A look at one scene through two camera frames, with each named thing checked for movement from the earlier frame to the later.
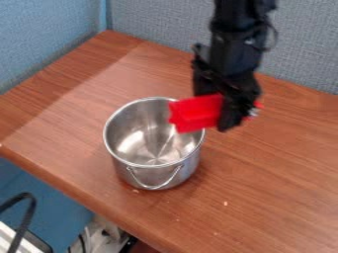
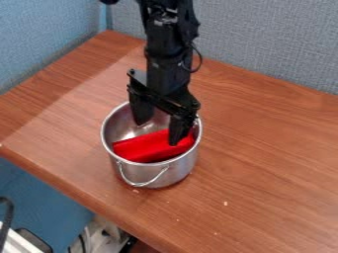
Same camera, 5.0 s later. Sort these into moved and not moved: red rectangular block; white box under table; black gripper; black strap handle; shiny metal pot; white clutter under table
Moved: black strap handle; red rectangular block; black gripper
Not moved: white box under table; white clutter under table; shiny metal pot
